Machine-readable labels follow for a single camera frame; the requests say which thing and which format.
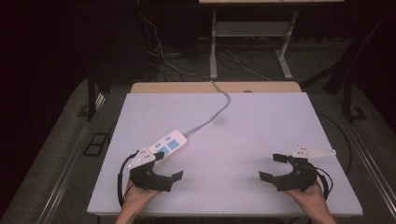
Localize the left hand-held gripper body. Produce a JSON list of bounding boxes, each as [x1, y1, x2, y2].
[[128, 146, 174, 192]]

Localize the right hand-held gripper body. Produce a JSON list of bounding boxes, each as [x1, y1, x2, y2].
[[273, 144, 337, 192]]

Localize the person's left hand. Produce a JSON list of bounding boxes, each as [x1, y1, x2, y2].
[[122, 178, 163, 213]]

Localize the person's right hand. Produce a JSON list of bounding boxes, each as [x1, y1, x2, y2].
[[284, 181, 329, 213]]

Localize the white power strip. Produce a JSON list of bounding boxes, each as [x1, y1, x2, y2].
[[145, 129, 189, 166]]

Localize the white board mat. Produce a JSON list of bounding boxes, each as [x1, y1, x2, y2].
[[87, 91, 364, 217]]

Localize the black metal stand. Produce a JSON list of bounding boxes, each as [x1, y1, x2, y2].
[[323, 12, 393, 124]]

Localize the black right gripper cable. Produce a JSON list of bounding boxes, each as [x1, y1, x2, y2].
[[315, 166, 334, 201]]

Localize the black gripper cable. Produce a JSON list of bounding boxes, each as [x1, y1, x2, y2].
[[117, 150, 140, 208], [315, 166, 334, 201]]

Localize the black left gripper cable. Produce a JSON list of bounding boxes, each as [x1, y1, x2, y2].
[[117, 150, 140, 208]]

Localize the black floor frame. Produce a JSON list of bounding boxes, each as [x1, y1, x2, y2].
[[82, 133, 110, 157]]

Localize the black floor cable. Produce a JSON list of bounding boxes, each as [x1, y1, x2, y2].
[[317, 111, 353, 175]]

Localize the metal floor rail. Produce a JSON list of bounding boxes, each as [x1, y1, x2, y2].
[[36, 92, 107, 224], [345, 119, 396, 217]]

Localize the grey power strip cable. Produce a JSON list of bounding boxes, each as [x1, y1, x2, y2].
[[183, 80, 233, 138]]

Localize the white floor cable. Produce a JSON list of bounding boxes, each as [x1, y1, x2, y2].
[[223, 49, 273, 82], [137, 11, 213, 79]]

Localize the white metal desk frame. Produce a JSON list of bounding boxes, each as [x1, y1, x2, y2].
[[198, 0, 346, 80]]

